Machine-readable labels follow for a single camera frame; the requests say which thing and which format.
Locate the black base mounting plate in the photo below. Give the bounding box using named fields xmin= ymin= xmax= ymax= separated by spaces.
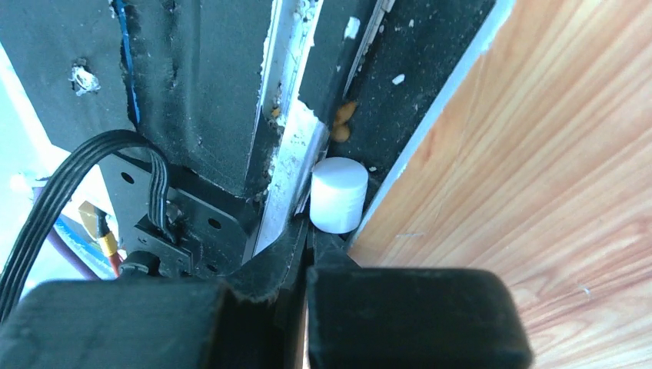
xmin=1 ymin=1 xmax=511 ymax=278

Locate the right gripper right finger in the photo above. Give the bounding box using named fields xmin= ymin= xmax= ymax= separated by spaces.
xmin=306 ymin=228 xmax=534 ymax=368

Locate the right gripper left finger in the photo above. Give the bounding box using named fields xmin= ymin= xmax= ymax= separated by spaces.
xmin=1 ymin=219 xmax=309 ymax=368

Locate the black ribbon cable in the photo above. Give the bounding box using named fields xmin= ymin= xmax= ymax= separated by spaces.
xmin=0 ymin=129 xmax=171 ymax=324

